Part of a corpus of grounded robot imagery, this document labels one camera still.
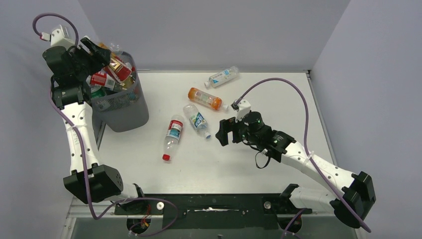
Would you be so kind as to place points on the brown tea bottle red base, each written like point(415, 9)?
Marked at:
point(117, 69)

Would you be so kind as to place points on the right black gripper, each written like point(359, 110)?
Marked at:
point(226, 126)

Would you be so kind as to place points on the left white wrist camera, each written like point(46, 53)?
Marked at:
point(59, 36)

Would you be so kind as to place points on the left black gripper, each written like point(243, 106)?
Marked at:
point(99, 56)

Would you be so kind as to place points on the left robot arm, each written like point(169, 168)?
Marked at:
point(70, 95)

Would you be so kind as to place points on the clear bottle blue green label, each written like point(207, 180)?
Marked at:
point(197, 121)

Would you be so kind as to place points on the clear bottle white blue label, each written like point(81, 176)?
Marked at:
point(222, 77)

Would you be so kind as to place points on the orange tinted bottle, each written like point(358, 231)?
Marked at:
point(207, 100)

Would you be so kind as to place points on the clear bottle red white label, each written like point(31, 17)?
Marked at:
point(104, 80)

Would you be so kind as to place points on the clear unlabelled bottle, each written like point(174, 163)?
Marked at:
point(115, 49)

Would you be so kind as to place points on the clear bottle red teal label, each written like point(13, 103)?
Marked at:
point(172, 137)

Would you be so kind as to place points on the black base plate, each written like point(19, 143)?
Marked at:
point(213, 211)

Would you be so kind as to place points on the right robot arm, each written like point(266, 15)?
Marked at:
point(348, 195)

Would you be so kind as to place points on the grey mesh waste bin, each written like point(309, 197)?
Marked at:
point(124, 110)

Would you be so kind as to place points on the clear bottle green white label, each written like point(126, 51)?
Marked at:
point(97, 92)

